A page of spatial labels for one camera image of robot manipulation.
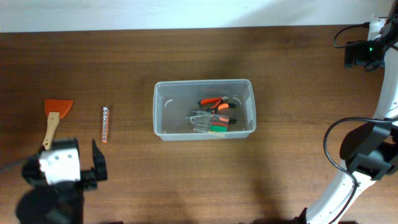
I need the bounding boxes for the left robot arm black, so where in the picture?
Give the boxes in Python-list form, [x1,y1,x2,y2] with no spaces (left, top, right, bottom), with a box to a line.
[16,138,108,224]

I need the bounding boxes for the orange-black long nose pliers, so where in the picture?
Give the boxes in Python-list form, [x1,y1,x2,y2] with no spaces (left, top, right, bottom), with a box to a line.
[190,103,238,124]

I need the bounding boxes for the orange scraper wooden handle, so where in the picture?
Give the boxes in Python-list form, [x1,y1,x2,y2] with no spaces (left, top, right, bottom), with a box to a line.
[42,99,73,150]

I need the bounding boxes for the clear plastic container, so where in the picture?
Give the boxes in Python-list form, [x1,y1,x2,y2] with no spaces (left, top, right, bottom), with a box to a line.
[153,79,257,141]

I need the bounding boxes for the clear screwdriver bit case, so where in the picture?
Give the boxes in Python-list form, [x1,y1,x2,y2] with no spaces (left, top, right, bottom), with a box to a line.
[186,111,231,133]

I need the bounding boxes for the right robot arm white-black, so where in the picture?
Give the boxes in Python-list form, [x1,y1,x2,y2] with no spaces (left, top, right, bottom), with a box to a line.
[292,0,397,224]

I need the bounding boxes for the orange socket bit rail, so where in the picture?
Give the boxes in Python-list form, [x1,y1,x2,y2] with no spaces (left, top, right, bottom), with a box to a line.
[101,106,109,144]

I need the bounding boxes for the small red-handled cutting pliers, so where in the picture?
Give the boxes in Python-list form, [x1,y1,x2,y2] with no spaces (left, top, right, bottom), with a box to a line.
[198,96,229,109]

